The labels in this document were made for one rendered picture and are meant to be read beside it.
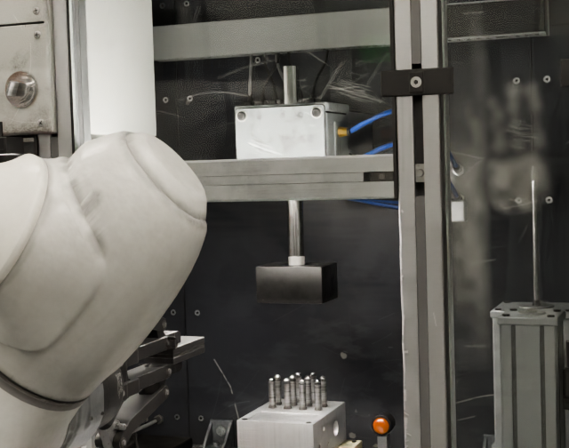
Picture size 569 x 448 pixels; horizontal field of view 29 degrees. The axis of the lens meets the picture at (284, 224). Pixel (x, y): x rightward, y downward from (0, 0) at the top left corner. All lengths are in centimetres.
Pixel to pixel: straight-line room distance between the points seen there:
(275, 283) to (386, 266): 26
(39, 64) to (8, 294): 63
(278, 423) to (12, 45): 53
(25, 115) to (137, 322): 62
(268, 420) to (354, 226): 37
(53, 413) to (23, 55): 63
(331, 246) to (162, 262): 93
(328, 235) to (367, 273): 8
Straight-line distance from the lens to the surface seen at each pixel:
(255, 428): 133
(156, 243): 66
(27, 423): 73
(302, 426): 131
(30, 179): 68
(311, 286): 134
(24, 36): 129
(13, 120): 129
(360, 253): 158
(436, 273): 111
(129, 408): 100
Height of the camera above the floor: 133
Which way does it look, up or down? 3 degrees down
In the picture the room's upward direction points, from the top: 2 degrees counter-clockwise
